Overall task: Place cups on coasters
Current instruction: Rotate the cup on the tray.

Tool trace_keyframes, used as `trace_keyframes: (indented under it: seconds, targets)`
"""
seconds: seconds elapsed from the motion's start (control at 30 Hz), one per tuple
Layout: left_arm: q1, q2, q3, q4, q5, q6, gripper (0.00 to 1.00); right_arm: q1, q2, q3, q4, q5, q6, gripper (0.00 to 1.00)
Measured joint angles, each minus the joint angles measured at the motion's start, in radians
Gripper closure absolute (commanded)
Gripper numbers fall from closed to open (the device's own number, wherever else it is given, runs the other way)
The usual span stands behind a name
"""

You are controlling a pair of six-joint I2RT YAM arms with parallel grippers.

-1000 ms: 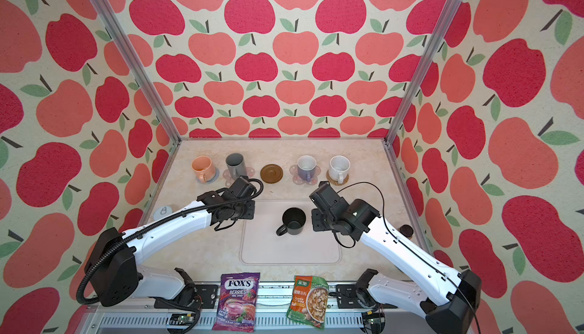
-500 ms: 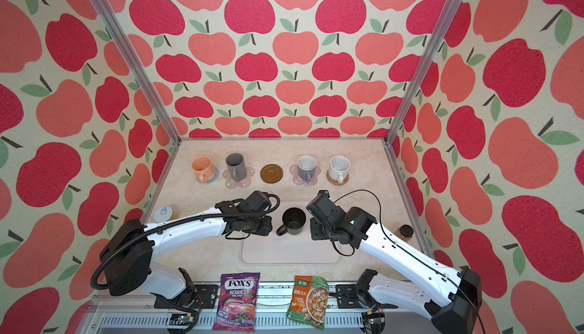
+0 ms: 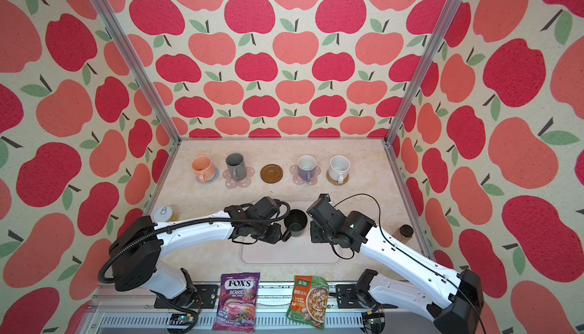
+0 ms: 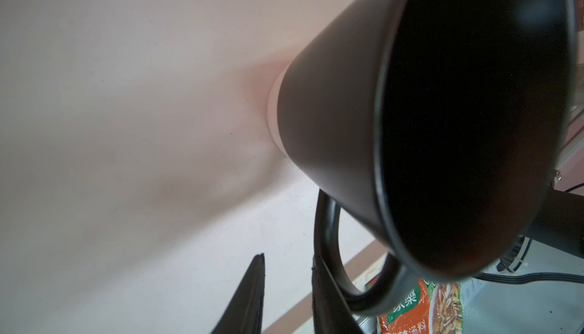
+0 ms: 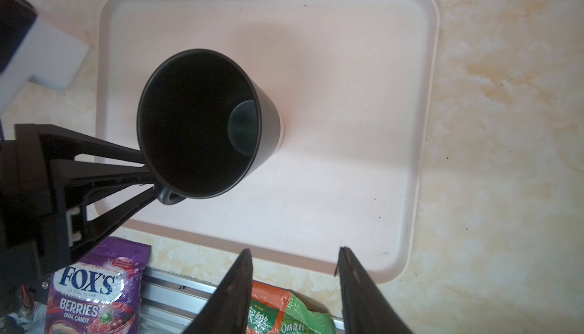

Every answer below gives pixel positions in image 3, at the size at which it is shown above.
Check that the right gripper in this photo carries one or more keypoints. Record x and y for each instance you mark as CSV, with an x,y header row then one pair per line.
x,y
313,233

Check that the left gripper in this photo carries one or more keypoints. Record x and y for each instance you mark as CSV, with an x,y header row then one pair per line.
x,y
277,237

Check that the black mug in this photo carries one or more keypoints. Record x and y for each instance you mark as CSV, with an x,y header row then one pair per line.
x,y
295,224

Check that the rattan woven round coaster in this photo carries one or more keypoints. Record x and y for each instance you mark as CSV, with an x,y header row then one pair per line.
x,y
334,182

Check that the pink flower coaster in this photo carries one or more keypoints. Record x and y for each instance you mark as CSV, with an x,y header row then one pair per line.
x,y
230,183
298,180

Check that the brown wooden round coaster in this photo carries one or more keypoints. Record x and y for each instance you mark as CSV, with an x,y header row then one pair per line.
x,y
271,173

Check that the grey mug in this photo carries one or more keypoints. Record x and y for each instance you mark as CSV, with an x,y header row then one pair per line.
x,y
236,166

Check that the orange mug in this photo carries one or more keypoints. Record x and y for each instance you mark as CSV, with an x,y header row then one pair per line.
x,y
203,168

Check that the grey woven round coaster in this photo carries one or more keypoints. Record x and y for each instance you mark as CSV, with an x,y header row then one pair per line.
x,y
212,180

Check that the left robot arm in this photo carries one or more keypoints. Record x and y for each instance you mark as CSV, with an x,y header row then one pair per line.
x,y
136,258

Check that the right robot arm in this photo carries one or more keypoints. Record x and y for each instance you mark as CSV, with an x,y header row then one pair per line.
x,y
453,301

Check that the translucent plastic tray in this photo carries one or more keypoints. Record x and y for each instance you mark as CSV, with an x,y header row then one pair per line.
x,y
296,251

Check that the brown spice jar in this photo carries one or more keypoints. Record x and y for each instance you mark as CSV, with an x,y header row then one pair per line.
x,y
405,233

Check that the green snack bag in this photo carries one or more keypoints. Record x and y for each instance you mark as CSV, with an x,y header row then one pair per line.
x,y
309,301

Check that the purple Fox's candy bag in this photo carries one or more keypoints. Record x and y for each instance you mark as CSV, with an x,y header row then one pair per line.
x,y
236,307

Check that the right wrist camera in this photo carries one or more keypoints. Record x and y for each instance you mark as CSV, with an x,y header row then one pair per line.
x,y
325,215

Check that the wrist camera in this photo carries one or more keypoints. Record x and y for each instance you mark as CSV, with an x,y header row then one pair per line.
x,y
325,215
264,209

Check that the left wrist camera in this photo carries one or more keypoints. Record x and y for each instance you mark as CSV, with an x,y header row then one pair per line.
x,y
264,209

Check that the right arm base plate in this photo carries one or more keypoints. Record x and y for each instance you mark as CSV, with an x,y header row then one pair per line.
x,y
350,296

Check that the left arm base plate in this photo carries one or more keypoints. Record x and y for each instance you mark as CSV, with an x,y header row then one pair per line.
x,y
197,297

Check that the front aluminium frame rail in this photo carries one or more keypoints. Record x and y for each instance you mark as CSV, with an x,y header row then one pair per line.
x,y
142,312

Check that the right aluminium frame post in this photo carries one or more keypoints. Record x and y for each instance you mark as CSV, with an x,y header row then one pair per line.
x,y
436,39

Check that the aluminium frame post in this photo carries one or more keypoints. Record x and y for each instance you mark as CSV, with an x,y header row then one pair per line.
x,y
130,56
436,39

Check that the left aluminium frame post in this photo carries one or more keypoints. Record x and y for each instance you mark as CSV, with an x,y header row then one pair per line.
x,y
130,56

